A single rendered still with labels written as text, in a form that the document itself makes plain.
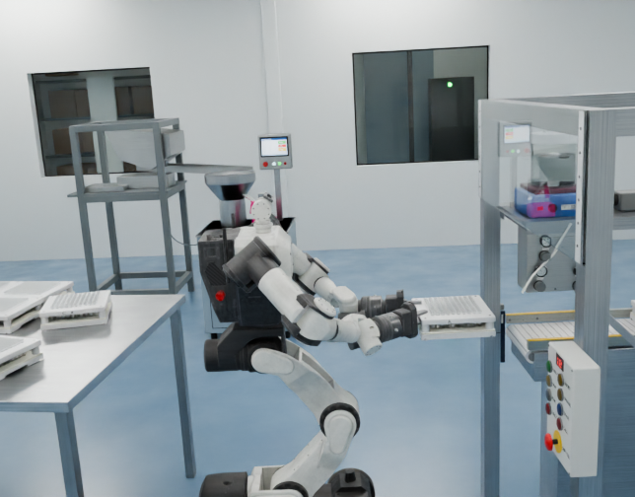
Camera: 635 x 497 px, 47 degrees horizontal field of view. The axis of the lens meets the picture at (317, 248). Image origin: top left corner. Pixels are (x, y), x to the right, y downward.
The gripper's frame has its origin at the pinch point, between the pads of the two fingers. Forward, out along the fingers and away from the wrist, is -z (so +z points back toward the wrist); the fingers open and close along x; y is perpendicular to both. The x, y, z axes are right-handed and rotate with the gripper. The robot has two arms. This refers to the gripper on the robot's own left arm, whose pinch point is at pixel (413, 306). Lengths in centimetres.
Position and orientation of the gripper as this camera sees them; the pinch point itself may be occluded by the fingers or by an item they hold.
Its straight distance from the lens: 260.6
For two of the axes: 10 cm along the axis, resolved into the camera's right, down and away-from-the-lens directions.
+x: 0.8, 9.7, 2.2
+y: -1.3, 2.3, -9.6
